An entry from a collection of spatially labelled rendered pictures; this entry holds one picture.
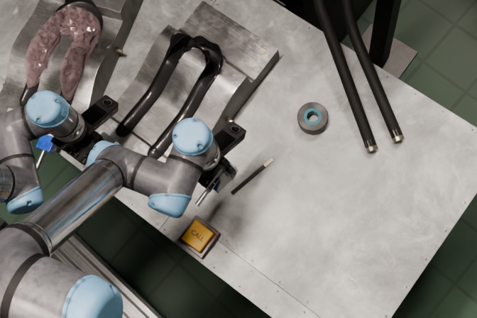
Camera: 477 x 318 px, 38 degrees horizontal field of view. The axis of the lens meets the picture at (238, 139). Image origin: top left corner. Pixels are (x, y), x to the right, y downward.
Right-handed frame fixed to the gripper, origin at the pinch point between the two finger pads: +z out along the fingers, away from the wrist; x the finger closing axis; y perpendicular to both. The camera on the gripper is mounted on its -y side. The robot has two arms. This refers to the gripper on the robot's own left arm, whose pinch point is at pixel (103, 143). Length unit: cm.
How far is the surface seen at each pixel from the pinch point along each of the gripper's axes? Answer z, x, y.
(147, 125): 4.8, 4.4, -10.7
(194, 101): 3.9, 11.0, -22.7
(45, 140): 6.1, -16.7, 8.4
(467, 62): 95, 55, -110
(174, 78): 2.3, 3.2, -24.6
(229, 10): 14, -1, -52
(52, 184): 93, -48, 23
